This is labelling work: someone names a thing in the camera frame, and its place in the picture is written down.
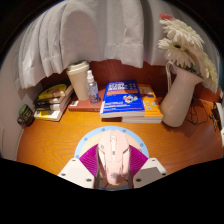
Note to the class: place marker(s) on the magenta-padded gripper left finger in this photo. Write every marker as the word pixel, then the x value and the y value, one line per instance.
pixel 75 171

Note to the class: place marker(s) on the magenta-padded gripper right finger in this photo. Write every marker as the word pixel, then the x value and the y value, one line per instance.
pixel 150 170

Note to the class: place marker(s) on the pink computer mouse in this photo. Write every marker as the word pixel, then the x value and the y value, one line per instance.
pixel 113 156

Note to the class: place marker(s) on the yellow and white book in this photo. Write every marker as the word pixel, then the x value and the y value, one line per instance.
pixel 50 115

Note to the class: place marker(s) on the dark red book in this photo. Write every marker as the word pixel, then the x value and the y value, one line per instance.
pixel 81 106

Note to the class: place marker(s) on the orange book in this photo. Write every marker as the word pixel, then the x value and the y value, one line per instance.
pixel 151 103

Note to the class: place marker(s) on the dark mug with green inside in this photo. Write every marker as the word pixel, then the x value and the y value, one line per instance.
pixel 25 116

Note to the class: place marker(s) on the white vase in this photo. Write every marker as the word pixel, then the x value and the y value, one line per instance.
pixel 180 100

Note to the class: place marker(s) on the blue book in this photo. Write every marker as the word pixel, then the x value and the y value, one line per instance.
pixel 121 98

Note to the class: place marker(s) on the clear spray bottle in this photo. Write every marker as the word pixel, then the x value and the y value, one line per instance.
pixel 92 90

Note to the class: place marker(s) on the beige tumbler with lid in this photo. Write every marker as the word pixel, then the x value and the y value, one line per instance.
pixel 79 81

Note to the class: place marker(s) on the white flower bouquet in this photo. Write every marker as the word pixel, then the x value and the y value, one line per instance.
pixel 183 43

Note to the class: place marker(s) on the white curtain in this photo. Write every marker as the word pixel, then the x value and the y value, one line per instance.
pixel 100 33

